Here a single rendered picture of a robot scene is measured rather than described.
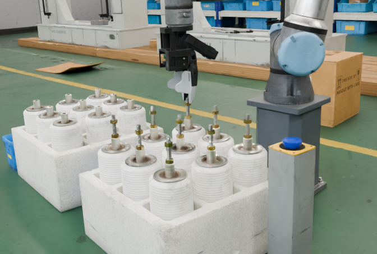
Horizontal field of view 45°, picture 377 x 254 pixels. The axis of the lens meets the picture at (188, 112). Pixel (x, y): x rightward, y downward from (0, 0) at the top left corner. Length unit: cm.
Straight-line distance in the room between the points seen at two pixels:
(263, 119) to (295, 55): 28
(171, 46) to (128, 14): 322
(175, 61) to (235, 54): 217
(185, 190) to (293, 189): 22
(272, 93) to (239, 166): 34
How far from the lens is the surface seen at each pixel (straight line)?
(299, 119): 135
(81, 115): 157
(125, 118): 152
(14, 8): 781
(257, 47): 323
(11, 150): 180
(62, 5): 556
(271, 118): 138
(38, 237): 135
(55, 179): 142
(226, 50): 341
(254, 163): 110
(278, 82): 136
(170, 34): 122
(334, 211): 141
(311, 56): 121
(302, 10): 122
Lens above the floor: 65
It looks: 16 degrees down
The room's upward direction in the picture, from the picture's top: 2 degrees counter-clockwise
